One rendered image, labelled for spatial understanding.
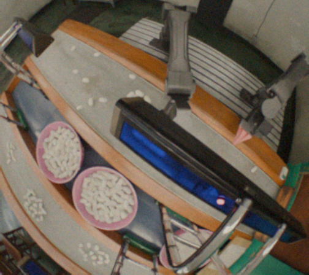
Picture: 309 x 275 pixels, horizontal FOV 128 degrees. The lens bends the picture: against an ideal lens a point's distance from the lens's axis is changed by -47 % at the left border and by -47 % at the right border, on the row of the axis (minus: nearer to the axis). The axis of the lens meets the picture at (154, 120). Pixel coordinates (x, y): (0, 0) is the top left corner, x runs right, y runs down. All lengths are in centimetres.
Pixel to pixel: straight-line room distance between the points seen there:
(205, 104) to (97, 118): 45
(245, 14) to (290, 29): 69
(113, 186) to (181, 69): 47
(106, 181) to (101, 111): 29
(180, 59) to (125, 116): 25
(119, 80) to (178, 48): 34
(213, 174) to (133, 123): 12
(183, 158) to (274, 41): 232
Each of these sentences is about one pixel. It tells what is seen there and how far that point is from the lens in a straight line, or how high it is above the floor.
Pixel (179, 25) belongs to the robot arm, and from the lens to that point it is 40.
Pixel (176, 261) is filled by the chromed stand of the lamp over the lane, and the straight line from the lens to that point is 27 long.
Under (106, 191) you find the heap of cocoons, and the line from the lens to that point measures 59.
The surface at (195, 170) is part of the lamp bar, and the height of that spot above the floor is 111.
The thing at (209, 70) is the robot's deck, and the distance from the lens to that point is 82.
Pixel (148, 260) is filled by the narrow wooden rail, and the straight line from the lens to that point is 70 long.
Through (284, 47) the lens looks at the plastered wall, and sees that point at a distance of 245.
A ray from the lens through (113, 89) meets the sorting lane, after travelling 63.
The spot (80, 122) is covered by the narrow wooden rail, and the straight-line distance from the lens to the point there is 60.
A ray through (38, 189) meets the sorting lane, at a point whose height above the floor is 74.
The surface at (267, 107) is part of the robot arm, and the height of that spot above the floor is 100.
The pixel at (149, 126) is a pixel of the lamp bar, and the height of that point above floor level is 111.
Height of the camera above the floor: 127
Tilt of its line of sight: 75 degrees down
